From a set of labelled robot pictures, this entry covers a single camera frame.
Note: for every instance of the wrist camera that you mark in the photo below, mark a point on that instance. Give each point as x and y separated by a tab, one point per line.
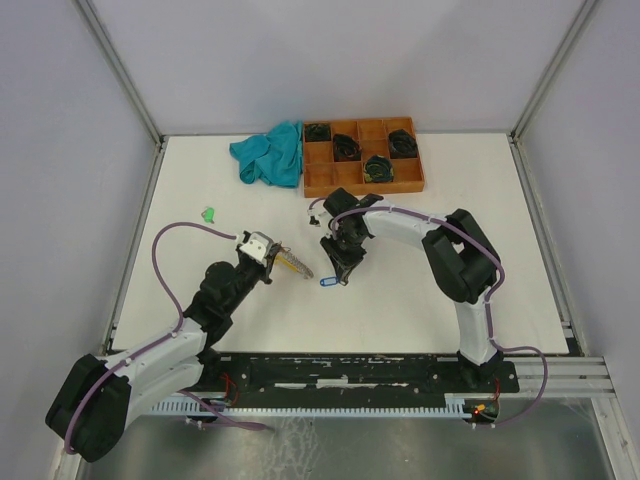
256	245
318	217

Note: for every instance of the green tag key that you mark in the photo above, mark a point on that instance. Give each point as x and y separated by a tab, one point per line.
208	215

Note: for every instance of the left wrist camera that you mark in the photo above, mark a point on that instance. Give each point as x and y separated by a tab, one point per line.
256	245

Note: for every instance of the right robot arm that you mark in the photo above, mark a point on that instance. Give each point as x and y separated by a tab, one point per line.
464	263

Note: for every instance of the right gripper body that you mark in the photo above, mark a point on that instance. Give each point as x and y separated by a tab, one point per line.
345	248

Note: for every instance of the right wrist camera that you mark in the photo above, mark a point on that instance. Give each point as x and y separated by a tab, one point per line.
318	217

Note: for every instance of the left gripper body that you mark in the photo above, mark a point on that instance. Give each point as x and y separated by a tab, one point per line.
248	274

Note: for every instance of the rolled dark sock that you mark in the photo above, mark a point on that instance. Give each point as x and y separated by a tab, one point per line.
317	132

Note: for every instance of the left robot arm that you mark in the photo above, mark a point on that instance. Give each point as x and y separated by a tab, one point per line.
102	396

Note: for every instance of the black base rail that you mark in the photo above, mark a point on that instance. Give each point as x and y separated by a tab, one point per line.
332	381

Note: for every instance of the wooden compartment tray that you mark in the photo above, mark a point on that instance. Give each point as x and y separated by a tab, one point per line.
322	175

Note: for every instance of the blue tag key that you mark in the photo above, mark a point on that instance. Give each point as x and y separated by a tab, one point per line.
329	281

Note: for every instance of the rolled black orange sock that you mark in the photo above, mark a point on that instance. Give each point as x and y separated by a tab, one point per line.
345	148

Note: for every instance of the teal cloth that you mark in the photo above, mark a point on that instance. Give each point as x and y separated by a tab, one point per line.
275	158

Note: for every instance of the white cable duct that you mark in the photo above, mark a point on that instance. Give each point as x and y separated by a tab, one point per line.
180	405

